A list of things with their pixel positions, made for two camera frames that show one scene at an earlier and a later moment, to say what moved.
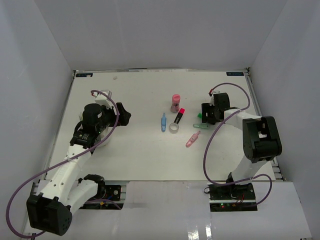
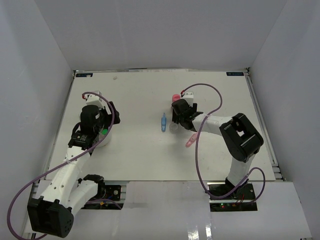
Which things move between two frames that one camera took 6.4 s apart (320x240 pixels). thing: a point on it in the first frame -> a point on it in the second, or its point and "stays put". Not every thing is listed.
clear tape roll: (173, 128) stays put
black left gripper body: (109, 117) stays put
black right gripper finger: (206, 117) -> (176, 118)
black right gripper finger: (206, 107) -> (188, 124)
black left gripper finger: (123, 114) -> (116, 114)
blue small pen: (163, 123) stays put
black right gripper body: (213, 119) -> (194, 108)
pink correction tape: (192, 139) stays put
